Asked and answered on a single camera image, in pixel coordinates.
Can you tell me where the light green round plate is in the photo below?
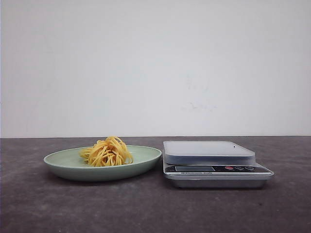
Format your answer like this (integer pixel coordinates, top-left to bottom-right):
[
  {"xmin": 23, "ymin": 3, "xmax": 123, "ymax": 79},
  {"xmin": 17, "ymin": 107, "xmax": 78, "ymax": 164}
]
[{"xmin": 44, "ymin": 145, "xmax": 162, "ymax": 182}]

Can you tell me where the yellow vermicelli noodle bundle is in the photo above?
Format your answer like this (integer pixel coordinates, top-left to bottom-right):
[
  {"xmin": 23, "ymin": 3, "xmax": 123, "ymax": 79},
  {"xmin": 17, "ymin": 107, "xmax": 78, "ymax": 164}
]
[{"xmin": 79, "ymin": 136, "xmax": 134, "ymax": 167}]

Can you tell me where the silver digital kitchen scale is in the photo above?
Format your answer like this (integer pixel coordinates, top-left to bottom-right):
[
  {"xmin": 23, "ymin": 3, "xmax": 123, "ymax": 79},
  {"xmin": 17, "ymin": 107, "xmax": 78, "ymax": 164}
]
[{"xmin": 163, "ymin": 141, "xmax": 274, "ymax": 188}]

